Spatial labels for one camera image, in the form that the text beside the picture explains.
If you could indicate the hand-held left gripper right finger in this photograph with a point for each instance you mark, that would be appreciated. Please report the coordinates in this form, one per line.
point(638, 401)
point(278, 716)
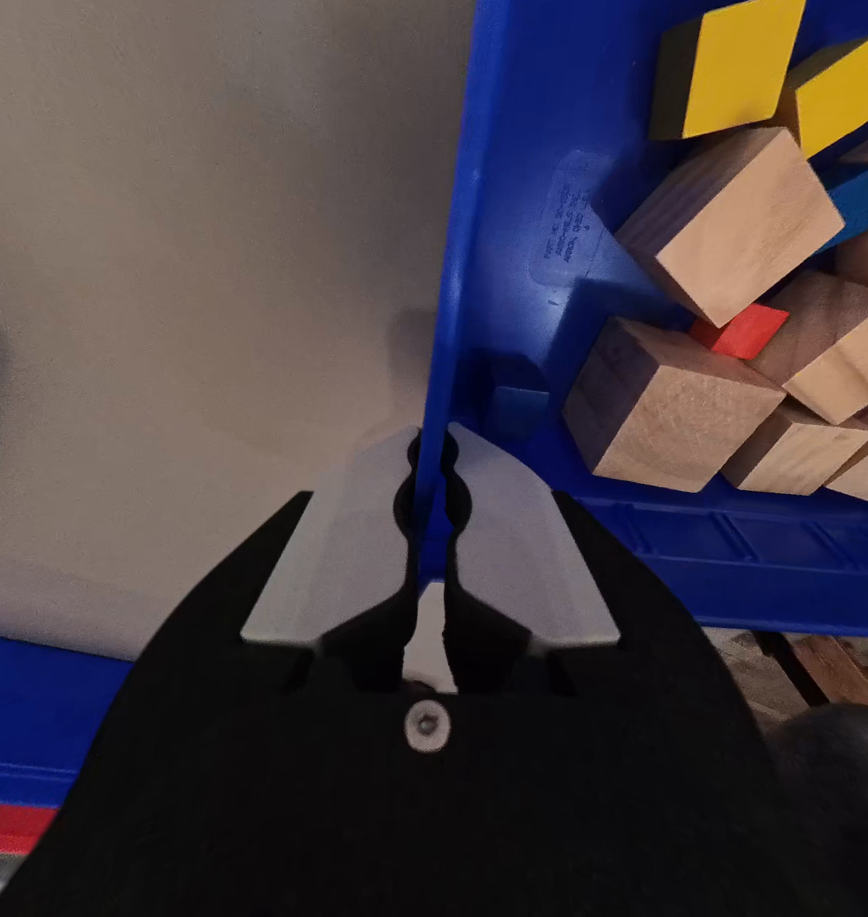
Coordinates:
point(527, 566)

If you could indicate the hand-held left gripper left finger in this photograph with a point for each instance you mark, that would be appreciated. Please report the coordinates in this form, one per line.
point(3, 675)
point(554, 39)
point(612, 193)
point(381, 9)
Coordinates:
point(326, 566)

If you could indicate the pile of plain wooden cubes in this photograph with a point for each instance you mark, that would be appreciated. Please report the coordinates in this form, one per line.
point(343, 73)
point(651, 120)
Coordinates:
point(677, 415)

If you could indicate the small red cube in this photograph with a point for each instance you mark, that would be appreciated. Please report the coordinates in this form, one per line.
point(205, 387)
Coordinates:
point(742, 333)

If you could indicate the blue plastic bin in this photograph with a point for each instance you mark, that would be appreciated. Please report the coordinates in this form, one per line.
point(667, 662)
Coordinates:
point(520, 143)
point(39, 709)

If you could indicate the small light blue cube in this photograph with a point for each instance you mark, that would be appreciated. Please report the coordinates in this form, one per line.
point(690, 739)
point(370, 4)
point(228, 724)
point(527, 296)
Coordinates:
point(853, 204)

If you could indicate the small yellow cube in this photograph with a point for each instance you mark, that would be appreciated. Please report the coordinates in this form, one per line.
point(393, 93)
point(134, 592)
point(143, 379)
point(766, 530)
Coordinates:
point(735, 64)
point(835, 93)

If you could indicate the red plastic bin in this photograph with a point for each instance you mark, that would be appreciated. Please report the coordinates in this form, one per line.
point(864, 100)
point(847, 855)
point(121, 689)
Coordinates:
point(11, 824)

